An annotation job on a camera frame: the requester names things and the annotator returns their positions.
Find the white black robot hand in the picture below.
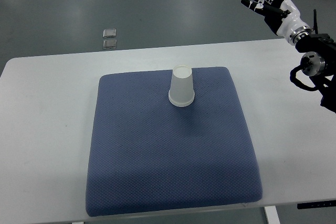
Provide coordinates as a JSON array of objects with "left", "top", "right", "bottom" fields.
[{"left": 241, "top": 0, "right": 312, "bottom": 45}]

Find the metal floor plate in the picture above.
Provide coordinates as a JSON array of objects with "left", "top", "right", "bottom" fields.
[
  {"left": 103, "top": 39, "right": 117, "bottom": 50},
  {"left": 102, "top": 28, "right": 117, "bottom": 38}
]

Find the white paper cup on cushion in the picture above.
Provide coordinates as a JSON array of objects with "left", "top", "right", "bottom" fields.
[{"left": 169, "top": 96, "right": 195, "bottom": 108}]

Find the white paper cup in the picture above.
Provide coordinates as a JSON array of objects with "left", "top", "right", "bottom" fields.
[
  {"left": 169, "top": 96, "right": 195, "bottom": 108},
  {"left": 169, "top": 65, "right": 195, "bottom": 101}
]

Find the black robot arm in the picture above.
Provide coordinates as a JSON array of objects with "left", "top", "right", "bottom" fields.
[{"left": 290, "top": 9, "right": 335, "bottom": 112}]

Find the upper metal floor plate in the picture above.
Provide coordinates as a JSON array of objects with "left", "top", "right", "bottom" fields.
[{"left": 102, "top": 28, "right": 117, "bottom": 38}]

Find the lower metal floor plate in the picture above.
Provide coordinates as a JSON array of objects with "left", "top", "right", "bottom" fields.
[{"left": 103, "top": 39, "right": 117, "bottom": 50}]

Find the white table leg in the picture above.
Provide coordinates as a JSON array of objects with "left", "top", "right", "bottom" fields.
[{"left": 264, "top": 206, "right": 280, "bottom": 224}]

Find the table control panel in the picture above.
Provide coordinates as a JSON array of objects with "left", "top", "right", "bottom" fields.
[{"left": 297, "top": 200, "right": 336, "bottom": 210}]

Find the blue mesh cushion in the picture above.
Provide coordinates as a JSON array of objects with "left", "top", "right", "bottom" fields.
[{"left": 86, "top": 67, "right": 263, "bottom": 217}]

